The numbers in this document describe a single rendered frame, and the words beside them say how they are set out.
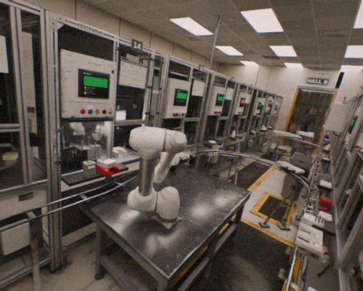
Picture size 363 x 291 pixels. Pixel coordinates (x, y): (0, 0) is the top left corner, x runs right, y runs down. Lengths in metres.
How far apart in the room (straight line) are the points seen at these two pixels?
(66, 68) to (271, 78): 8.97
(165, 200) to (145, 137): 0.61
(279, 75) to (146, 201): 8.94
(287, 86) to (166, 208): 8.70
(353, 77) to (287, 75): 2.15
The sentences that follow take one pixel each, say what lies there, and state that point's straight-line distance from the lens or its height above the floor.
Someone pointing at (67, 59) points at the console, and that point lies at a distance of 1.63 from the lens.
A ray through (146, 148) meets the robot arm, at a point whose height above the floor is 1.36.
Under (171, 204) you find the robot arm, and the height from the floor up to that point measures 0.87.
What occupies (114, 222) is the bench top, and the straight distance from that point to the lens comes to 1.62.
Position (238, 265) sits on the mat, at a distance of 2.48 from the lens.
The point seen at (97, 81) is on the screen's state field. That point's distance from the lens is 1.69.
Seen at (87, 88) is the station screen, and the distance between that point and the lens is 1.66.
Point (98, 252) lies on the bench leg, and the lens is 1.98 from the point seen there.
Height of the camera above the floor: 1.69
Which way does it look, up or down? 16 degrees down
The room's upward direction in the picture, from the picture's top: 9 degrees clockwise
